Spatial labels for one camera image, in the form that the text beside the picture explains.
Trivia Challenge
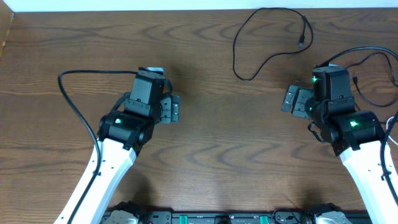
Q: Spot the thin black cable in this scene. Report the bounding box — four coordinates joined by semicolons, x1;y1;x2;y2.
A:
232;7;314;82
345;51;398;109

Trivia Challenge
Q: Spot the black and white cable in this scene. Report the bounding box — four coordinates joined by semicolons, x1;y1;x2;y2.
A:
385;116;398;146

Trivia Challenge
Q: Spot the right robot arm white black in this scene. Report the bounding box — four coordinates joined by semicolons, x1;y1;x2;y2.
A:
281;66;397;223

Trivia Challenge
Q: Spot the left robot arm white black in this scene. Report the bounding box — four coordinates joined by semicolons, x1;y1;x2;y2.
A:
56;67;179;223

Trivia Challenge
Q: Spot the left camera black cable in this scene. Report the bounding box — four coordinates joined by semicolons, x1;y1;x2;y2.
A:
57;69;139;224

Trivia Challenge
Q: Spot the camera black cable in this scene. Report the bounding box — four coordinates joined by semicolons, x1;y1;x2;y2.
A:
57;69;139;224
313;46;398;206

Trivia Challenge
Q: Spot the right camera black cable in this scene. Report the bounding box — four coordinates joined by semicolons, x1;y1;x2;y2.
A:
313;46;398;206

